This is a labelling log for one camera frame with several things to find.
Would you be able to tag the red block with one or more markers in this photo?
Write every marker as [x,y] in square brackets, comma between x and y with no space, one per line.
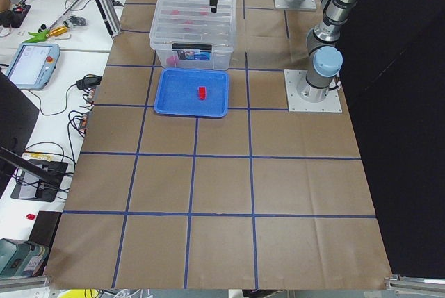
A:
[171,61]
[202,92]

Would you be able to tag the clear plastic box lid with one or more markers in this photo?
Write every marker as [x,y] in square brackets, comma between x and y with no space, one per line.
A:
[193,22]

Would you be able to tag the clear plastic storage box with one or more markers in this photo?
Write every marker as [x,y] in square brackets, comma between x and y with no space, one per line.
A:
[196,59]

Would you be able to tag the blue plastic tray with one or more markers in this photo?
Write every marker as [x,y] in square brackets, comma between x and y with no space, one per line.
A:
[177,93]

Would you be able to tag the black power adapter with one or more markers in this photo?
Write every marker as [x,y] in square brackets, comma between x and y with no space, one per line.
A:
[88,81]

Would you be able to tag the reach grabber tool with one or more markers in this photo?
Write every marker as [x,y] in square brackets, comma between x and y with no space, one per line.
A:
[55,29]

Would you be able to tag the teach pendant tablet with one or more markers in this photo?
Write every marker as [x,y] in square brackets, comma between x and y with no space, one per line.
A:
[33,65]

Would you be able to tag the black monitor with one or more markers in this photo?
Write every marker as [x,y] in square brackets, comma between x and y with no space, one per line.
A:
[18,118]

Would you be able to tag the black box latch handle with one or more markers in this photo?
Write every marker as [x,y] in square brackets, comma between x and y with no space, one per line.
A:
[191,46]

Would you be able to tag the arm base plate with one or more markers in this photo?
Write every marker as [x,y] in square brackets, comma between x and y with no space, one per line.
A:
[303,98]
[297,5]

